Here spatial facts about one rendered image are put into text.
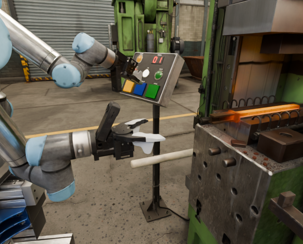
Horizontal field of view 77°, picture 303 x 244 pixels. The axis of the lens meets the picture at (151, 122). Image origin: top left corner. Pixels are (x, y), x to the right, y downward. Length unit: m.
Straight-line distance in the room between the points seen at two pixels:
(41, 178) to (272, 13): 0.77
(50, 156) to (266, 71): 0.98
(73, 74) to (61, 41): 7.78
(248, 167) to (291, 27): 0.42
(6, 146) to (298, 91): 1.20
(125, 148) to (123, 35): 5.00
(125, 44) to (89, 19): 3.28
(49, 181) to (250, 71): 0.91
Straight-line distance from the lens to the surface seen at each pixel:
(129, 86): 1.17
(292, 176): 0.71
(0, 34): 0.41
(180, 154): 1.16
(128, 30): 5.49
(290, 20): 0.72
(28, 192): 0.85
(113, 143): 0.56
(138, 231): 1.57
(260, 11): 0.71
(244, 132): 0.73
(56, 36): 8.42
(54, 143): 0.54
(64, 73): 0.65
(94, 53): 0.78
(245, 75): 1.00
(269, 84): 1.14
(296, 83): 1.19
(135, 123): 0.61
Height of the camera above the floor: 1.23
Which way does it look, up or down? 22 degrees down
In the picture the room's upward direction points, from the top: straight up
